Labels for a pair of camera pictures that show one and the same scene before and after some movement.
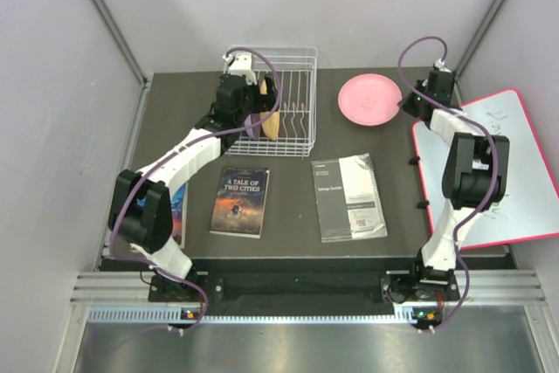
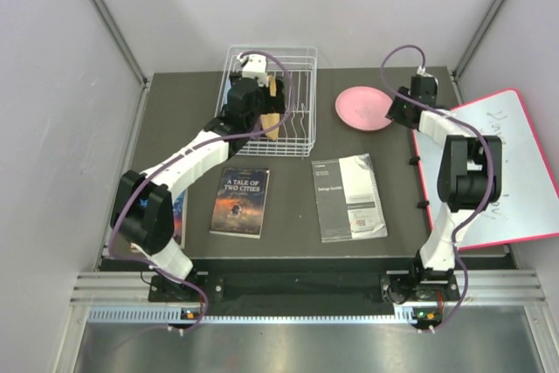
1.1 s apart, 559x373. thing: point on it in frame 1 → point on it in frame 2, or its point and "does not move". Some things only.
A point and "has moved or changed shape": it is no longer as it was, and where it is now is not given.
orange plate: x=272 y=128 does not move
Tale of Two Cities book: x=240 y=203 does not move
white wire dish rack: x=294 y=68 does not move
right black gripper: x=405 y=104 → x=393 y=113
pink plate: x=369 y=100 has moved or changed shape
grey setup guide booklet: x=349 y=203 does not move
